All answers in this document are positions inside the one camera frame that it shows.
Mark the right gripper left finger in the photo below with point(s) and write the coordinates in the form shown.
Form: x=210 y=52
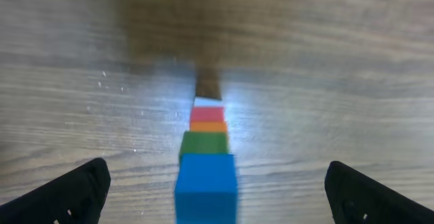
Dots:
x=68 y=197

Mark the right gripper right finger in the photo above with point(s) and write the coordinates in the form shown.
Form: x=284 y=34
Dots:
x=366 y=197

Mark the green cube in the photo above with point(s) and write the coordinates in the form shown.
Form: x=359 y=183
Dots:
x=203 y=142

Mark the blue cube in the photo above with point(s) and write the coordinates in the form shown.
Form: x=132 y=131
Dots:
x=206 y=186

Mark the orange cube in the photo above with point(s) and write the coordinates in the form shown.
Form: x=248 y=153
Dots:
x=208 y=126

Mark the red cube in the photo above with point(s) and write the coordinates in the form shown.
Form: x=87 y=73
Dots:
x=207 y=114

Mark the white cube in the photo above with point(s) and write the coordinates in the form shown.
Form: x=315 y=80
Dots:
x=208 y=102

